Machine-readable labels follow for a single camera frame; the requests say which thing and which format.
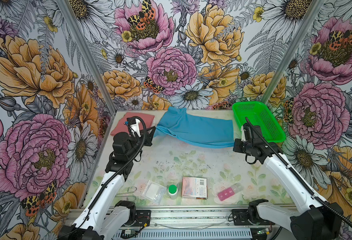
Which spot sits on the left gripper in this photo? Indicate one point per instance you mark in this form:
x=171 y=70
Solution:
x=147 y=136

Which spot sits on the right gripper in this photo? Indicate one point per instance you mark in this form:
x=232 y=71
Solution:
x=236 y=146

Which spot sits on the blue t shirt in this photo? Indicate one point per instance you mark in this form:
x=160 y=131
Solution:
x=197 y=131

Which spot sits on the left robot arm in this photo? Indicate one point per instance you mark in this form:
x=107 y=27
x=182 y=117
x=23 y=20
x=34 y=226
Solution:
x=96 y=222

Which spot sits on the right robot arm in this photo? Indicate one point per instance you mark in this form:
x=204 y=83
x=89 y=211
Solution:
x=314 y=218

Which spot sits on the folded red t shirt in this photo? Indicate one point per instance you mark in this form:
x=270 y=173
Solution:
x=122 y=127

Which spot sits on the green plastic basket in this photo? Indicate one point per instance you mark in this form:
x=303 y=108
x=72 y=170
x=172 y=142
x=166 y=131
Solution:
x=259 y=115

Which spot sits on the pink pill organizer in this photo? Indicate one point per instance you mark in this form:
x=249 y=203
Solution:
x=230 y=191

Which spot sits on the metal paper clip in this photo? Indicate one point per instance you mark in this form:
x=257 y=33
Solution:
x=129 y=193

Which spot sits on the clear plastic bag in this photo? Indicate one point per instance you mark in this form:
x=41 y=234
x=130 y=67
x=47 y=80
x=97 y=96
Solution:
x=154 y=192

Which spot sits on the green capped small bottle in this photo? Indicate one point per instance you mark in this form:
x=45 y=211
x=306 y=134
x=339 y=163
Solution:
x=173 y=191

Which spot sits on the pink printed card box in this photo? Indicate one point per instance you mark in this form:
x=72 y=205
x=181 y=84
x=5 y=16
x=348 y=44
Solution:
x=194 y=188

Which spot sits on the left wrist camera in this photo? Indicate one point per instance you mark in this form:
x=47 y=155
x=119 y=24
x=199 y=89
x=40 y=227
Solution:
x=133 y=123

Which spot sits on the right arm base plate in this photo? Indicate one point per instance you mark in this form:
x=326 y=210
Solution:
x=240 y=217

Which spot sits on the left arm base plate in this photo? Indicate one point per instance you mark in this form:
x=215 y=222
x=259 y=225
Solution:
x=143 y=217

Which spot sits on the aluminium front rail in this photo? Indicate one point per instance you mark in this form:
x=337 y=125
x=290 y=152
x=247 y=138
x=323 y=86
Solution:
x=190 y=218

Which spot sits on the white vented cable duct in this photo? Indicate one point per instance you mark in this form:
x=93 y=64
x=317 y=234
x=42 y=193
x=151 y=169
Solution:
x=207 y=234

